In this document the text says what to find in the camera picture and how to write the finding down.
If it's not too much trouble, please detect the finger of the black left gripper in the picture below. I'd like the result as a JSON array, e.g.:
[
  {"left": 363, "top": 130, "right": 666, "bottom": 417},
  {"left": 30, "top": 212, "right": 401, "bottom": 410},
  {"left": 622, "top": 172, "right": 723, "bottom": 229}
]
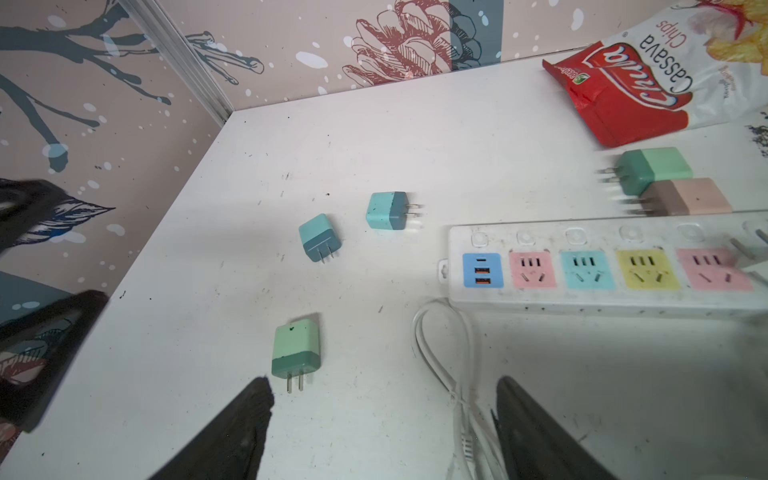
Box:
[
  {"left": 1, "top": 290, "right": 109, "bottom": 432},
  {"left": 1, "top": 180, "right": 68, "bottom": 252}
]

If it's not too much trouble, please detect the white bundled socket cable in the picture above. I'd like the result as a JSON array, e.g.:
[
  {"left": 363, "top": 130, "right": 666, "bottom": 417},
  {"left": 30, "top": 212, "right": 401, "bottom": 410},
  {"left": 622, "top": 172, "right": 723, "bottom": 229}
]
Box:
[{"left": 728, "top": 227, "right": 768, "bottom": 271}]

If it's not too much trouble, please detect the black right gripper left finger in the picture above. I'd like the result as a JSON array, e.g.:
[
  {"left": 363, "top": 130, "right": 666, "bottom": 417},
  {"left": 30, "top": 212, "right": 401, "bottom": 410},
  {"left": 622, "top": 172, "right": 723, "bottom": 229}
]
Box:
[{"left": 153, "top": 377, "right": 274, "bottom": 480}]

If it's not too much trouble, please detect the red cassava chips bag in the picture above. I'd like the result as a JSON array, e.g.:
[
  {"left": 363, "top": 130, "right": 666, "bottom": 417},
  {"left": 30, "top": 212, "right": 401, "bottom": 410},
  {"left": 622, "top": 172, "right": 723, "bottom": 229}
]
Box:
[{"left": 543, "top": 0, "right": 767, "bottom": 147}]

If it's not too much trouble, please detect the teal usb charger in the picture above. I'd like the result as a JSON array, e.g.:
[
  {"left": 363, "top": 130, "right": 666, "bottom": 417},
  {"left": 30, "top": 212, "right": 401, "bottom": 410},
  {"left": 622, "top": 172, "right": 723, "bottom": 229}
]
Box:
[
  {"left": 298, "top": 213, "right": 342, "bottom": 263},
  {"left": 365, "top": 191, "right": 423, "bottom": 231}
]

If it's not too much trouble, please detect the white long power strip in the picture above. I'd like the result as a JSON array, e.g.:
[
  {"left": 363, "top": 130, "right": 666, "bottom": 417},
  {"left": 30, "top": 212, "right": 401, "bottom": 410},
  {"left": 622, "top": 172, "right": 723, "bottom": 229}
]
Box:
[{"left": 438, "top": 211, "right": 767, "bottom": 319}]

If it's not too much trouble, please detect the pink usb charger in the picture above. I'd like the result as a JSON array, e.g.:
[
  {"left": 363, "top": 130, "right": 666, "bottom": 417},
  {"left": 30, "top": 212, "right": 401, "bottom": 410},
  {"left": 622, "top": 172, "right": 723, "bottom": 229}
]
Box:
[{"left": 620, "top": 178, "right": 733, "bottom": 216}]

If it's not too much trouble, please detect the green usb charger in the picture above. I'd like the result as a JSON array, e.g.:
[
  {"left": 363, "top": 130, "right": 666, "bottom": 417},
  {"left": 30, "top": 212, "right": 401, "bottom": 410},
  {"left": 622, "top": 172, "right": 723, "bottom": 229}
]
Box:
[
  {"left": 599, "top": 147, "right": 693, "bottom": 197},
  {"left": 271, "top": 318, "right": 321, "bottom": 394}
]

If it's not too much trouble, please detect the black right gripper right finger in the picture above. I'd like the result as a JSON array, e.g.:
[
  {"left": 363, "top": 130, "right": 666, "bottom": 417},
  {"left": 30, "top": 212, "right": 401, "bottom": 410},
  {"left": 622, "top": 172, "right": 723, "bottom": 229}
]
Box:
[{"left": 494, "top": 376, "right": 616, "bottom": 480}]

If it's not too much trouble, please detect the white blue socket cable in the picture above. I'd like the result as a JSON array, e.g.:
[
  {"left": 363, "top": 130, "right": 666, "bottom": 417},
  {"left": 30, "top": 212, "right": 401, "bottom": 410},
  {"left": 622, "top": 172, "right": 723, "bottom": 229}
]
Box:
[{"left": 412, "top": 298, "right": 508, "bottom": 480}]

